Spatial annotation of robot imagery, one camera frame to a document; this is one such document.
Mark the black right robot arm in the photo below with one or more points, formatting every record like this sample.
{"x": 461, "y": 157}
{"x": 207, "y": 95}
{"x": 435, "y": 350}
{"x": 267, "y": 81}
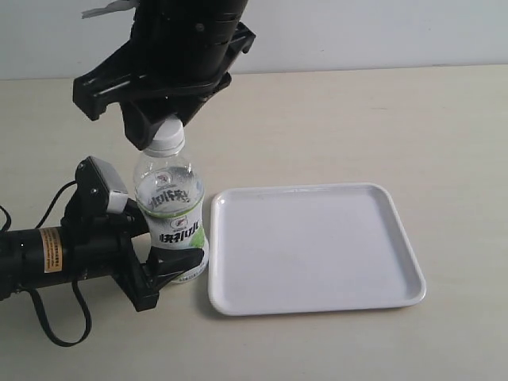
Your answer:
{"x": 186, "y": 11}

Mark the white rectangular plastic tray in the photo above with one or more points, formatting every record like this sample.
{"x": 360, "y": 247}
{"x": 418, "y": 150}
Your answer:
{"x": 310, "y": 249}

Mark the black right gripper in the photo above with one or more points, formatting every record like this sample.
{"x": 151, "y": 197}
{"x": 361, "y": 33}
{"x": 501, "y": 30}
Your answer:
{"x": 166, "y": 69}

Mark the clear plastic water bottle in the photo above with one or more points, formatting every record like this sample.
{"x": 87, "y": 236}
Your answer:
{"x": 170, "y": 195}

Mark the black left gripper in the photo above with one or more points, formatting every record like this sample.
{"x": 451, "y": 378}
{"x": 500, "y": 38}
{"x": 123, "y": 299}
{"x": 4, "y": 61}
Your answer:
{"x": 102, "y": 245}

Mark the white bottle cap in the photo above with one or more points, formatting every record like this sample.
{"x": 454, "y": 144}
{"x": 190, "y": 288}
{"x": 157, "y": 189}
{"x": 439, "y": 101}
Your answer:
{"x": 170, "y": 135}

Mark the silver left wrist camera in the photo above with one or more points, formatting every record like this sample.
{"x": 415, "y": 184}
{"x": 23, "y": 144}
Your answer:
{"x": 100, "y": 188}

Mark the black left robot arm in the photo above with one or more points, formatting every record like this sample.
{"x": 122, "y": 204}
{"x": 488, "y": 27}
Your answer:
{"x": 33, "y": 258}

